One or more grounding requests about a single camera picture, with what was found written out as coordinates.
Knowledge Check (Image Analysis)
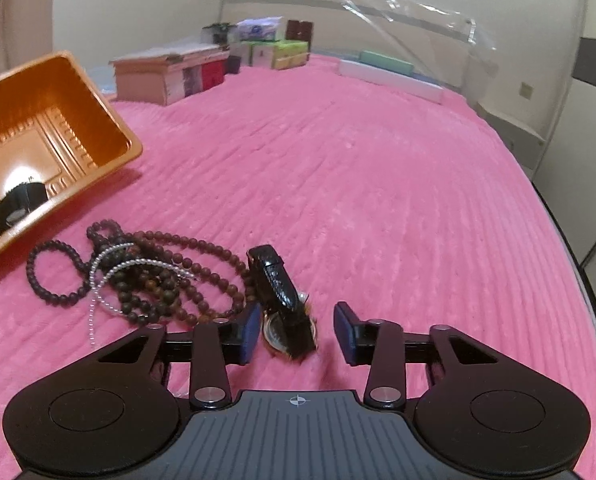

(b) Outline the dark potted plant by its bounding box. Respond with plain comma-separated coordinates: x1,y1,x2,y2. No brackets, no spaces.
202,21,237,46

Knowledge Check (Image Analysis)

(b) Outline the gold case black strap watch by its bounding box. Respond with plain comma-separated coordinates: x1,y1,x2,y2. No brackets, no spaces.
247,244,319,359

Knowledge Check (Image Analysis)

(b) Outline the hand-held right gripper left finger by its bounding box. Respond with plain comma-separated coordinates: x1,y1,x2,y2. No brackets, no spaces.
98,302,263,409

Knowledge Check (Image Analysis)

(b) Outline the brown box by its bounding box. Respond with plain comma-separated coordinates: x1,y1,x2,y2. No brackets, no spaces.
285,20,313,42

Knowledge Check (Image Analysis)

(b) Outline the thin white bead chain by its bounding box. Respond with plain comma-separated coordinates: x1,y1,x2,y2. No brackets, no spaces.
88,259,201,347

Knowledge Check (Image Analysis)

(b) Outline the white bedside table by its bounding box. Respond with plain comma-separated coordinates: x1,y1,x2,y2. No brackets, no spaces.
477,100,548,171

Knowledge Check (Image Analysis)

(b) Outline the white pearl bracelet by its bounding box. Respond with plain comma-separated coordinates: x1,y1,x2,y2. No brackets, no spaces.
88,242,136,286

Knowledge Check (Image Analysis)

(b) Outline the green tissue box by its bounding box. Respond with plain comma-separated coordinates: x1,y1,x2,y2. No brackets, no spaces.
272,39,311,71

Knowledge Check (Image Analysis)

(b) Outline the pink ribbed blanket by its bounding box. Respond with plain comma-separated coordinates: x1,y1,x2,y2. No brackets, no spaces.
0,52,596,480

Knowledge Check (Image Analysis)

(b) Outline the long green box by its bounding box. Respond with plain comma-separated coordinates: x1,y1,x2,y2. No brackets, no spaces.
360,50,415,77

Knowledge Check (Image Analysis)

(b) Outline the clear plastic sheet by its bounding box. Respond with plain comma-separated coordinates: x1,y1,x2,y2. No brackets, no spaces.
220,0,497,107

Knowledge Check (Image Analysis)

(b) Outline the orange plastic tray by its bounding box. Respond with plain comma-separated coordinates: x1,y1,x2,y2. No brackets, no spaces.
0,51,143,275

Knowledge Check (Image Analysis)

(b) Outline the brown bead necklace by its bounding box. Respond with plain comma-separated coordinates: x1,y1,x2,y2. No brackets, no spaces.
105,230,266,328

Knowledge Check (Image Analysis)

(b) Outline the black strap wristwatch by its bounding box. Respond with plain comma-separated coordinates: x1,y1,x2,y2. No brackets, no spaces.
0,180,47,256

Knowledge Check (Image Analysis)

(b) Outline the white wardrobe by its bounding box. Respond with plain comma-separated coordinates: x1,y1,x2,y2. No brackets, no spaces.
528,0,596,281

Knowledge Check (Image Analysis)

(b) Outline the white green carton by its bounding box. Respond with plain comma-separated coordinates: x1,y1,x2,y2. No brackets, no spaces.
230,41,277,68

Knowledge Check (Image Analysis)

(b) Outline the blue white tissue pack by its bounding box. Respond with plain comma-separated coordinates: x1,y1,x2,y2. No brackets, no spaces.
237,16,285,42

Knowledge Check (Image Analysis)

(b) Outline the long white box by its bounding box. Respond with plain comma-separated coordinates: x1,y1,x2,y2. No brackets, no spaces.
339,58,445,105

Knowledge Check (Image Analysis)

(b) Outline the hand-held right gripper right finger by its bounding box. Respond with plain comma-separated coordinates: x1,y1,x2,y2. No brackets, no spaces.
333,302,500,409

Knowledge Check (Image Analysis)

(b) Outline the small dark bead bracelet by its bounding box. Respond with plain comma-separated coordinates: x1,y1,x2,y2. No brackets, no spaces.
26,240,97,307

